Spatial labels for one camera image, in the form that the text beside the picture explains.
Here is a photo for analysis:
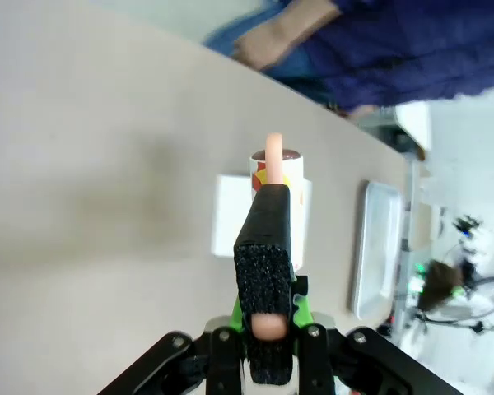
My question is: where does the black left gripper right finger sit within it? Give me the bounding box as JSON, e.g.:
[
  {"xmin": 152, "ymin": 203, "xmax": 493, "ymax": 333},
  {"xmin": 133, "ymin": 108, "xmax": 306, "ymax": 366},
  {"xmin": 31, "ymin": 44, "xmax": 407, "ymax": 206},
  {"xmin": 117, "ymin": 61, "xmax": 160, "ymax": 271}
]
[{"xmin": 291, "ymin": 274, "xmax": 466, "ymax": 395}]

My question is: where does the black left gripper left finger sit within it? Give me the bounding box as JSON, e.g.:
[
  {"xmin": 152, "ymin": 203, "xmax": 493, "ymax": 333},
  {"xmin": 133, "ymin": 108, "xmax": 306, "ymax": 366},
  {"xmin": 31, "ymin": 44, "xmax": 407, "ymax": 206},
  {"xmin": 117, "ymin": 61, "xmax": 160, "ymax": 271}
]
[{"xmin": 98, "ymin": 294, "xmax": 248, "ymax": 395}]

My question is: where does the white plastic tray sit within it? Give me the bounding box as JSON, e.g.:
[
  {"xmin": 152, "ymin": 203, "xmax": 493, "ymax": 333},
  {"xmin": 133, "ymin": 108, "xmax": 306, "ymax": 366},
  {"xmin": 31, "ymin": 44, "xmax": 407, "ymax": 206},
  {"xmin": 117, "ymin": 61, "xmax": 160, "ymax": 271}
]
[{"xmin": 350, "ymin": 180, "xmax": 403, "ymax": 321}]

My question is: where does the person navy shirt torso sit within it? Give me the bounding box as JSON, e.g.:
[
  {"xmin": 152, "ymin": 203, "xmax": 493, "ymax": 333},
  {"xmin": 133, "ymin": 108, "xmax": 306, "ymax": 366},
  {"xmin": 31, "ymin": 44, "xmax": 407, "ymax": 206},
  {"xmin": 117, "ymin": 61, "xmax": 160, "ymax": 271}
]
[{"xmin": 304, "ymin": 0, "xmax": 494, "ymax": 113}]

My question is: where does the person bare forearm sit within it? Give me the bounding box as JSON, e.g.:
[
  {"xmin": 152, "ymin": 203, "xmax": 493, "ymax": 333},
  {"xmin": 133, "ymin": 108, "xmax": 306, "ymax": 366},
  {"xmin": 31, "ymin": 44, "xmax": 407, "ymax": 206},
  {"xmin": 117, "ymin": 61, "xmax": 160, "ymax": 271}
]
[{"xmin": 232, "ymin": 2, "xmax": 343, "ymax": 71}]

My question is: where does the brown cleaning cloth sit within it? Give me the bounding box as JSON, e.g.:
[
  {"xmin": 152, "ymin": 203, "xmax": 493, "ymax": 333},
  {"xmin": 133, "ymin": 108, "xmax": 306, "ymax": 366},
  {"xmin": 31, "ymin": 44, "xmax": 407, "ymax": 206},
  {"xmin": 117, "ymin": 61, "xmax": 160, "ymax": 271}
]
[{"xmin": 418, "ymin": 260, "xmax": 465, "ymax": 313}]

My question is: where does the lint roller with pink handle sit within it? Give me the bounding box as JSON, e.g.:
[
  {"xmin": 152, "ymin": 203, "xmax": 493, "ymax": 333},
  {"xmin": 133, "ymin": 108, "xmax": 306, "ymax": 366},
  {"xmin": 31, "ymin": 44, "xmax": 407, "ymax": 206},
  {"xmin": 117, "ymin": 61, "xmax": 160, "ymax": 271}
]
[{"xmin": 233, "ymin": 132, "xmax": 306, "ymax": 387}]

